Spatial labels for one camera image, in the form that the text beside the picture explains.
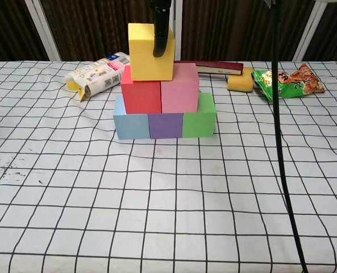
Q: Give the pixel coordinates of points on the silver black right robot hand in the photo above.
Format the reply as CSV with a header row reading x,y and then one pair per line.
x,y
160,28

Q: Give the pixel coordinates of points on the yellow foam cube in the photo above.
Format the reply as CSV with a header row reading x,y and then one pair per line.
x,y
145,59

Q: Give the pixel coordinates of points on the pink foam cube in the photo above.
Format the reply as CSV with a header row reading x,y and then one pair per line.
x,y
179,91

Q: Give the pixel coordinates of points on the red foam cube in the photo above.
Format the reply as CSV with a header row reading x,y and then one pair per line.
x,y
139,96

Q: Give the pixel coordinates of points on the green foam cube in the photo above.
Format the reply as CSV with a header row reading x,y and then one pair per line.
x,y
199,122

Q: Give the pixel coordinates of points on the light blue foam cube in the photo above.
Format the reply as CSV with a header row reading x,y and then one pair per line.
x,y
131,126

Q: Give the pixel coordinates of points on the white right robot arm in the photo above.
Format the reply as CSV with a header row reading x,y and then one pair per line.
x,y
327,0

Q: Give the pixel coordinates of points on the dark red book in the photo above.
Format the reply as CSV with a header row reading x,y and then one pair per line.
x,y
222,68

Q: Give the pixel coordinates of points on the white printed snack pack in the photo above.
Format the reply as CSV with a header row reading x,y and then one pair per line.
x,y
100,74

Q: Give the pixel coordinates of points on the yellow sponge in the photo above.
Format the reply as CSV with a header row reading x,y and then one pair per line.
x,y
239,82

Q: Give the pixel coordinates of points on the purple foam cube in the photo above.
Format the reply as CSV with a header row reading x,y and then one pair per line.
x,y
166,125

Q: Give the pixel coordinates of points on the green orange snack bag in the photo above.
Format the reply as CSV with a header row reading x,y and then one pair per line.
x,y
296,82

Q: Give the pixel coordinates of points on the white black grid tablecloth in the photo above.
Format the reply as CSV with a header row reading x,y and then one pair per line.
x,y
168,213

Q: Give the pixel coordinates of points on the white partition frame post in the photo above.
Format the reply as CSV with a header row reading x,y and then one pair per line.
x,y
178,28
43,28
313,28

